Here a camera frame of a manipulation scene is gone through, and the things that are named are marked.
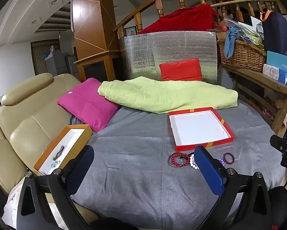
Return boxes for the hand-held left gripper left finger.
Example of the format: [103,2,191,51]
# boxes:
[16,145,96,230]

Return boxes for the blue cloth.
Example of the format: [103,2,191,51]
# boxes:
[224,26,241,58]

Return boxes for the white patterned box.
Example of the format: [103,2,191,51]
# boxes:
[263,64,287,81]

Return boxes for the silver bangle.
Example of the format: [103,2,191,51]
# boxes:
[168,152,182,168]

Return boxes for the framed picture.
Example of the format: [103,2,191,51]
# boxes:
[124,26,137,37]

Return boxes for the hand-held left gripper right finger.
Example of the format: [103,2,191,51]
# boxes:
[194,145,273,230]

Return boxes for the wooden bench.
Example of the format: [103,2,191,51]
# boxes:
[221,62,287,138]

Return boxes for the navy bag with orange trim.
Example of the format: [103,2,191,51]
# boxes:
[260,10,287,59]

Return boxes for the silver foil insulation panel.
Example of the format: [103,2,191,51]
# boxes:
[121,31,219,85]

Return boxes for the tall grey refrigerator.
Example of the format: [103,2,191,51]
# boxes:
[45,51,67,76]

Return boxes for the white cloth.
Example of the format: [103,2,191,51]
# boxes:
[1,177,62,229]

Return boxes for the red bead bracelet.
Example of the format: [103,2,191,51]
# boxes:
[171,153,190,168]

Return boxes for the pink cushion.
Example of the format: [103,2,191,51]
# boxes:
[57,78,121,132]

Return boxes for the red shallow box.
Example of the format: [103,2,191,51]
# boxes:
[168,107,235,152]

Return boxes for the clear plastic bag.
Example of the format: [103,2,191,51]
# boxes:
[237,21,265,49]

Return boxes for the wicker basket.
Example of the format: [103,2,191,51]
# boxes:
[217,39,267,73]

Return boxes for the dark red bangle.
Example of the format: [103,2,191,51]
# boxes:
[222,152,235,165]

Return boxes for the light green blanket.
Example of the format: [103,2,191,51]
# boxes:
[97,76,238,113]

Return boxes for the white bead bracelet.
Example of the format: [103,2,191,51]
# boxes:
[189,154,199,170]

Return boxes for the beige leather sofa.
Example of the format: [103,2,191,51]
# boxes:
[0,73,93,197]

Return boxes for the red cushion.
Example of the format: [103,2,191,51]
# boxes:
[159,58,203,82]

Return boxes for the small grey refrigerator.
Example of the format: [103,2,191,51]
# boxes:
[65,54,80,75]

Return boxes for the blue cardboard box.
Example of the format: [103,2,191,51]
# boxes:
[266,51,287,78]

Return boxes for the grey wristwatch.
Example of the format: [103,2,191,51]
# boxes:
[53,146,65,161]

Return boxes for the wooden stair railing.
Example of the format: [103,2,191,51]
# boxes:
[113,0,280,39]

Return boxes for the red cloth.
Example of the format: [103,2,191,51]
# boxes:
[137,4,220,34]

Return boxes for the wooden column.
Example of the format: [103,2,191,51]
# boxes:
[72,0,121,61]

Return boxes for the orange box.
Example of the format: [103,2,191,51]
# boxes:
[33,124,93,176]

